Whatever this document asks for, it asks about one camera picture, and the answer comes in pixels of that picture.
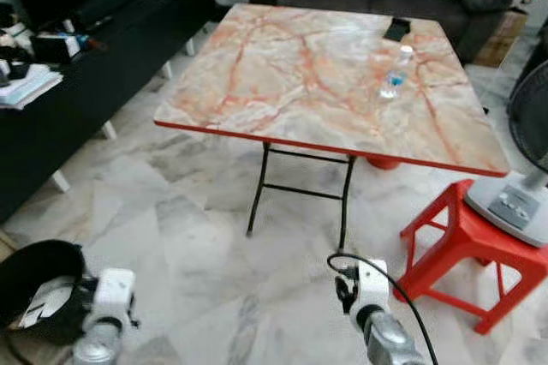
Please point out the black rubbish bin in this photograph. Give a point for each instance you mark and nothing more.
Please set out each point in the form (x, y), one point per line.
(34, 266)

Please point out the red plastic stool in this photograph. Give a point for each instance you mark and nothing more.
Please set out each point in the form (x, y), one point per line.
(467, 245)

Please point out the grey table fan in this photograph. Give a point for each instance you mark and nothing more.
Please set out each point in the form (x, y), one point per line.
(509, 206)

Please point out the marble pattern folding table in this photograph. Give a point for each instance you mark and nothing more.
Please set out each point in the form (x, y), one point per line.
(317, 82)

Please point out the clear plastic water bottle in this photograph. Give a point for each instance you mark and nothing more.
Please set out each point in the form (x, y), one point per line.
(396, 78)

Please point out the black phone stand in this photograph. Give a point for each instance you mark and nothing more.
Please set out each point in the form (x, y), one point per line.
(398, 29)

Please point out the brown cardboard box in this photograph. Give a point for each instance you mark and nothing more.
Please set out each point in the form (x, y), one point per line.
(503, 39)

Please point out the black tv console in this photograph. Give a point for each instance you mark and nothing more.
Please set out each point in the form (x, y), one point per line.
(103, 74)

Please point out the stack of white papers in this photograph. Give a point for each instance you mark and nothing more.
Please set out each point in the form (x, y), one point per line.
(30, 86)

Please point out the black white box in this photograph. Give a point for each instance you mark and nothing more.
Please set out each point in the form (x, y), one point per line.
(56, 48)

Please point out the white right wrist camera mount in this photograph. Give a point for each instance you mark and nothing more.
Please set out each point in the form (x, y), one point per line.
(372, 286)

